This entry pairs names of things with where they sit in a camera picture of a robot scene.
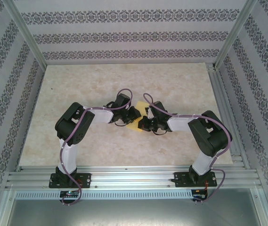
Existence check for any yellow cloth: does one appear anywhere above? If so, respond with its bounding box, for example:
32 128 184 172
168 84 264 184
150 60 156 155
125 101 149 133

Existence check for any grey metal sheet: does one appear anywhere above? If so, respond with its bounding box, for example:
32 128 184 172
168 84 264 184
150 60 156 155
5 188 268 226

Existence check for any aluminium mounting rail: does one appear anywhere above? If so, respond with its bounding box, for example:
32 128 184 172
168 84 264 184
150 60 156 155
5 165 263 189

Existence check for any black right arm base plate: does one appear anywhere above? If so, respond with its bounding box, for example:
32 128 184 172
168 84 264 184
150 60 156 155
173 171 218 188

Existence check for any slotted white cable duct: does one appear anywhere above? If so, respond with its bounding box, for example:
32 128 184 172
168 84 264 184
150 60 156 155
14 189 194 200

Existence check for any aluminium side rail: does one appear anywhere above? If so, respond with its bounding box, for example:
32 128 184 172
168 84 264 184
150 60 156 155
206 62 252 170

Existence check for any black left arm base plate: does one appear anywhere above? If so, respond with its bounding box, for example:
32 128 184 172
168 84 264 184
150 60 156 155
49 172 92 189

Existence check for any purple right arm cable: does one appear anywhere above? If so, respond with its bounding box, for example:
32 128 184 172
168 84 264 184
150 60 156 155
143 93 234 204

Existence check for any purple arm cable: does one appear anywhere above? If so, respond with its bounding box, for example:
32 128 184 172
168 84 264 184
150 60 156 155
59 88 134 207
143 93 234 204

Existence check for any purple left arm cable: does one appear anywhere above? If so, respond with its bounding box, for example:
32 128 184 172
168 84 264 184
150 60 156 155
59 88 134 207

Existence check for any aluminium frame post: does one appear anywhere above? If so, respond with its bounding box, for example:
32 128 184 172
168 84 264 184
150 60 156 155
213 0 259 69
2 0 49 69

